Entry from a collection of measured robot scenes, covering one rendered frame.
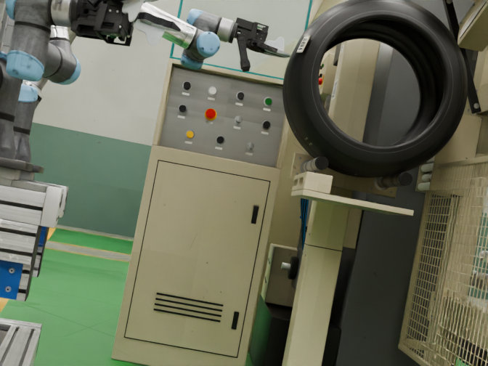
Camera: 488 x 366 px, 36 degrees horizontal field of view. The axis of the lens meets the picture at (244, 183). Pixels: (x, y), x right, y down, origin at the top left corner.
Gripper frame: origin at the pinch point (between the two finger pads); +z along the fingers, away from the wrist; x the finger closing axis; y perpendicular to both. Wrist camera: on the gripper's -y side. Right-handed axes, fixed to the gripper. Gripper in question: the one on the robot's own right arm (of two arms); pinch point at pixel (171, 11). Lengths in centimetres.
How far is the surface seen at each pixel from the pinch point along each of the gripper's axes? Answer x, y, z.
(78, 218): -896, -30, -444
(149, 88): -896, -242, -383
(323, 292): -150, 41, 22
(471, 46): -137, -57, 59
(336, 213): -146, 11, 22
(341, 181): -142, 0, 22
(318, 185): -106, 10, 19
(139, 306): -166, 61, -53
